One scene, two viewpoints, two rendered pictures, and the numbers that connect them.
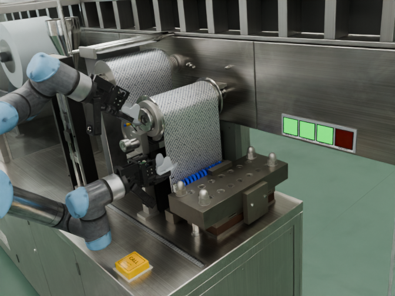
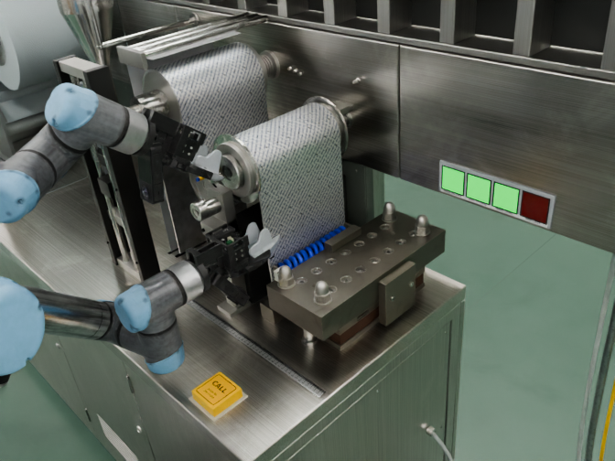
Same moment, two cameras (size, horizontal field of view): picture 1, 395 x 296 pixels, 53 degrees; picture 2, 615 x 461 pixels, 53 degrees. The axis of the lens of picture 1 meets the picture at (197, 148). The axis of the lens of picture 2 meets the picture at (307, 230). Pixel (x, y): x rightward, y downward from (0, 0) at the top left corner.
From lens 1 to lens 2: 0.16 m
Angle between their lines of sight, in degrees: 9
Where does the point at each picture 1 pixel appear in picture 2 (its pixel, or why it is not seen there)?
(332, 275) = (497, 367)
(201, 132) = (315, 186)
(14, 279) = (25, 376)
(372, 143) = (577, 218)
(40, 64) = (69, 106)
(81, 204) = (140, 314)
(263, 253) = (406, 365)
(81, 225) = (141, 340)
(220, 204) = (347, 303)
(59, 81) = (98, 129)
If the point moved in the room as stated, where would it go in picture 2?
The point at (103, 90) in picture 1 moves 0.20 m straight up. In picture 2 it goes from (165, 133) to (140, 18)
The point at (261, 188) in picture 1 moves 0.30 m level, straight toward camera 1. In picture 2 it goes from (406, 273) to (414, 378)
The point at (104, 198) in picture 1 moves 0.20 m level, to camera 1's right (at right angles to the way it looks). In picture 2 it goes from (174, 301) to (285, 288)
